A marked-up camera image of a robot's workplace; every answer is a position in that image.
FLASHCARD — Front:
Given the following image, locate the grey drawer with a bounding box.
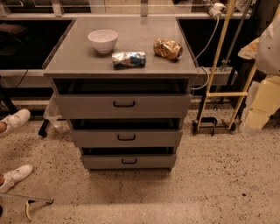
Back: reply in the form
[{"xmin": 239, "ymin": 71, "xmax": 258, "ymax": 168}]
[
  {"xmin": 71, "ymin": 129, "xmax": 182, "ymax": 148},
  {"xmin": 81, "ymin": 154, "xmax": 177, "ymax": 170},
  {"xmin": 54, "ymin": 94, "xmax": 191, "ymax": 119}
]

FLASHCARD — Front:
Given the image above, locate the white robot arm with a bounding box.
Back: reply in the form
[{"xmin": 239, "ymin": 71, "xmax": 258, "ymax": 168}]
[{"xmin": 238, "ymin": 10, "xmax": 280, "ymax": 135}]

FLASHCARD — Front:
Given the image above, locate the grey drawer cabinet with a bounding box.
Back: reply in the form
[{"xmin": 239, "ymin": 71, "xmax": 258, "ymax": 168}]
[{"xmin": 44, "ymin": 17, "xmax": 197, "ymax": 156}]

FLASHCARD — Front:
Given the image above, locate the grey bottom drawer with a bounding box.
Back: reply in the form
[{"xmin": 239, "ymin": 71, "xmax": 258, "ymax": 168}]
[{"xmin": 81, "ymin": 154, "xmax": 177, "ymax": 170}]

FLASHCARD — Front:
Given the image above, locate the grey top drawer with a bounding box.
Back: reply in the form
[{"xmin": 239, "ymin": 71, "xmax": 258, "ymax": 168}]
[{"xmin": 54, "ymin": 94, "xmax": 191, "ymax": 119}]

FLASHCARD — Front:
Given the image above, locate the crushed blue silver can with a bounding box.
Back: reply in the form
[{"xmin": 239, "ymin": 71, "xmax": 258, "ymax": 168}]
[{"xmin": 112, "ymin": 52, "xmax": 146, "ymax": 68}]

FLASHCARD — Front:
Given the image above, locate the crushed gold can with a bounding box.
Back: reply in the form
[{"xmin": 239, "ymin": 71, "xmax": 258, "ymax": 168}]
[{"xmin": 153, "ymin": 38, "xmax": 183, "ymax": 60}]

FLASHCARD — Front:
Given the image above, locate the white bowl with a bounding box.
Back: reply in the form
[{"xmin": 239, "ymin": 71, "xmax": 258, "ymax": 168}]
[{"xmin": 87, "ymin": 30, "xmax": 118, "ymax": 53}]

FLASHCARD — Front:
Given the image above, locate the white sneaker upper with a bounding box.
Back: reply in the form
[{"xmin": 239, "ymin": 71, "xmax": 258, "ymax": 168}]
[{"xmin": 0, "ymin": 108, "xmax": 31, "ymax": 137}]

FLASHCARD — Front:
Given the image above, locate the white sneaker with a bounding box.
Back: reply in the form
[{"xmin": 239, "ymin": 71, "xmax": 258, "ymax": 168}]
[
  {"xmin": 0, "ymin": 108, "xmax": 31, "ymax": 137},
  {"xmin": 0, "ymin": 164, "xmax": 33, "ymax": 193}
]

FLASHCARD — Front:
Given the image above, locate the white power adapter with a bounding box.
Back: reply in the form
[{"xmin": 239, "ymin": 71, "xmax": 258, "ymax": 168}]
[{"xmin": 208, "ymin": 3, "xmax": 225, "ymax": 18}]

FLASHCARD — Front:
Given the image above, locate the grey grabber stick tool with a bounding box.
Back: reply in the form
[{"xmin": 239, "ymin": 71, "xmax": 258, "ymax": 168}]
[{"xmin": 0, "ymin": 193, "xmax": 54, "ymax": 221}]

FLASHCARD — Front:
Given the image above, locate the white sneaker lower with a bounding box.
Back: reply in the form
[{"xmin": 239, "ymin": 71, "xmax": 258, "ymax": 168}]
[{"xmin": 0, "ymin": 164, "xmax": 33, "ymax": 193}]

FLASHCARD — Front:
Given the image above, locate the white power cable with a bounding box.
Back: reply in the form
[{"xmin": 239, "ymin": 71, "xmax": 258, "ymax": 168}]
[{"xmin": 191, "ymin": 16, "xmax": 221, "ymax": 91}]

